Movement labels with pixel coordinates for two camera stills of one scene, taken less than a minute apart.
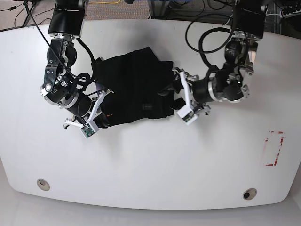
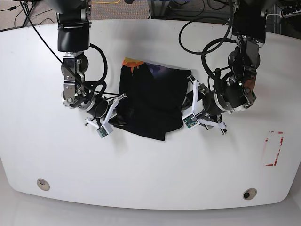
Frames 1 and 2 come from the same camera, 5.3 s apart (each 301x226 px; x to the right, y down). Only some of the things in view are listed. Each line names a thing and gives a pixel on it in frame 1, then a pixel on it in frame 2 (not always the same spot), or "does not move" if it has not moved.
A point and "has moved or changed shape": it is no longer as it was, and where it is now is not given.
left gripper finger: x=102 y=121 → x=116 y=121
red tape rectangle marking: x=281 y=141 does not move
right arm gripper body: x=188 y=113 → x=208 y=107
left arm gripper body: x=90 y=126 → x=101 y=109
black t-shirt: x=132 y=82 has moved or changed shape
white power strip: x=282 y=14 does not move
